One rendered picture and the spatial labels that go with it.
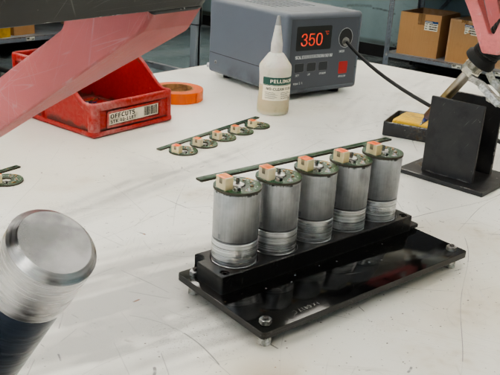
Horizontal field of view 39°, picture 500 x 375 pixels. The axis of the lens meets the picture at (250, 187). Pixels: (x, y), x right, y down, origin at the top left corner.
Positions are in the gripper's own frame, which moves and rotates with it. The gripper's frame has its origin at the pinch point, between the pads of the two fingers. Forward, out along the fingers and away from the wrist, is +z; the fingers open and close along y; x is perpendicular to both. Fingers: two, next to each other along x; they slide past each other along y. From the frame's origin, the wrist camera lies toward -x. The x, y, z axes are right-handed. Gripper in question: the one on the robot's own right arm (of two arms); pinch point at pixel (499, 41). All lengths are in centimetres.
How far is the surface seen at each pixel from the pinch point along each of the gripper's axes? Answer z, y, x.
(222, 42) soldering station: 5.1, -9.7, -38.9
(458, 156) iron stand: 9.0, 1.8, -1.2
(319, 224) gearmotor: 8.0, 22.9, 1.0
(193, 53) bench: 50, -199, -246
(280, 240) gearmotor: 8.3, 25.7, 0.6
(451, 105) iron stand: 5.0, 1.8, -2.4
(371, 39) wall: 65, -420, -281
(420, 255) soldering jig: 10.4, 17.9, 4.7
